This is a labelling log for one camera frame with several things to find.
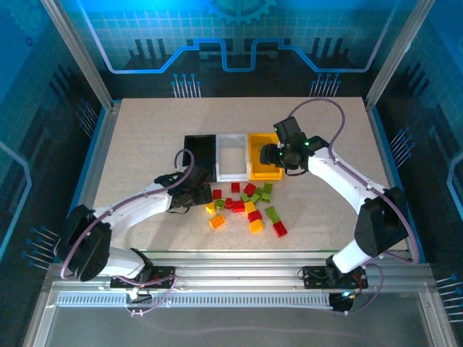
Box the yellow plastic bin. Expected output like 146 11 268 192
247 132 284 181

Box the black plastic bin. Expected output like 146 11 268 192
183 134 218 184

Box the white plastic bin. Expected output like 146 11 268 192
215 132 251 183

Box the black controller board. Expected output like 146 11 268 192
328 288 362 314

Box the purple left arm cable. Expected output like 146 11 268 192
59 148 196 318

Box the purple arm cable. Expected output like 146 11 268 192
59 148 196 318
287 96 422 314

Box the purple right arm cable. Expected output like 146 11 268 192
287 96 422 314

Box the aluminium table rail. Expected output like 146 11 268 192
46 249 435 301

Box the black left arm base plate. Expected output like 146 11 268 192
110 265 177 290

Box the slotted grey cable duct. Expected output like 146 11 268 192
56 291 334 309

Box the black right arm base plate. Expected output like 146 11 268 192
302 265 369 290

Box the aluminium frame post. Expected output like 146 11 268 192
39 0 122 113
364 0 437 111

